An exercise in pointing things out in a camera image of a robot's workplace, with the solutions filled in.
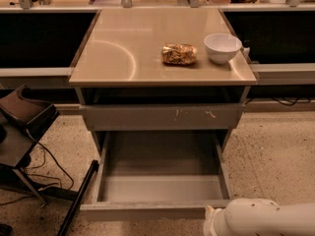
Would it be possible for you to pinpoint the grey drawer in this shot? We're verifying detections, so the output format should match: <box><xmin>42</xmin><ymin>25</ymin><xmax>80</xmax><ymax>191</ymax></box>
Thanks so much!
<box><xmin>81</xmin><ymin>131</ymin><xmax>232</xmax><ymax>221</ymax></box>
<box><xmin>80</xmin><ymin>103</ymin><xmax>244</xmax><ymax>131</ymax></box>

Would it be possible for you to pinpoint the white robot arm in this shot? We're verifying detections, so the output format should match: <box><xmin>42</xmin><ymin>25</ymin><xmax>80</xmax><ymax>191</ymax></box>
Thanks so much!
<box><xmin>203</xmin><ymin>198</ymin><xmax>315</xmax><ymax>236</ymax></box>

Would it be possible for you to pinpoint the grey drawer cabinet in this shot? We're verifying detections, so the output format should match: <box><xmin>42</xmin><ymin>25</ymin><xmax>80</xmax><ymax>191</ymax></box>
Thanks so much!
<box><xmin>68</xmin><ymin>7</ymin><xmax>258</xmax><ymax>155</ymax></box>

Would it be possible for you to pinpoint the grey top drawer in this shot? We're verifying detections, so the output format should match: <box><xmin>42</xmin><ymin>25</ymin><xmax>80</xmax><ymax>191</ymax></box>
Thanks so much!
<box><xmin>80</xmin><ymin>103</ymin><xmax>244</xmax><ymax>131</ymax></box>

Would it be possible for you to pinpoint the crumpled gold snack bag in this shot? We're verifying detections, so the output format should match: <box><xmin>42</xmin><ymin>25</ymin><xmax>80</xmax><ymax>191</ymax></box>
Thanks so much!
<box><xmin>161</xmin><ymin>43</ymin><xmax>197</xmax><ymax>66</ymax></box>

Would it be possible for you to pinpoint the black pole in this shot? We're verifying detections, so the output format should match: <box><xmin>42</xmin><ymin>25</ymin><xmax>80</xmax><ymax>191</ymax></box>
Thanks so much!
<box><xmin>56</xmin><ymin>160</ymin><xmax>99</xmax><ymax>236</ymax></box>

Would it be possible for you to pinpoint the white ceramic bowl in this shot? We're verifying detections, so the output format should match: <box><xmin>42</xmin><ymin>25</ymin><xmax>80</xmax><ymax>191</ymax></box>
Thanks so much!
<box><xmin>204</xmin><ymin>33</ymin><xmax>242</xmax><ymax>64</ymax></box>

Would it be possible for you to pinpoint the dark brown chair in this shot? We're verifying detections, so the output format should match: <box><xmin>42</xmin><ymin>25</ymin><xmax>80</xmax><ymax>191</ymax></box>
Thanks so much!
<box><xmin>0</xmin><ymin>85</ymin><xmax>59</xmax><ymax>206</ymax></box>

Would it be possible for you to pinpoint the black floor cable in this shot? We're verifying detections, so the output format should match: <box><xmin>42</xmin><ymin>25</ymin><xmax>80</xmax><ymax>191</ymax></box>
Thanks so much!
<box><xmin>0</xmin><ymin>128</ymin><xmax>76</xmax><ymax>207</ymax></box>

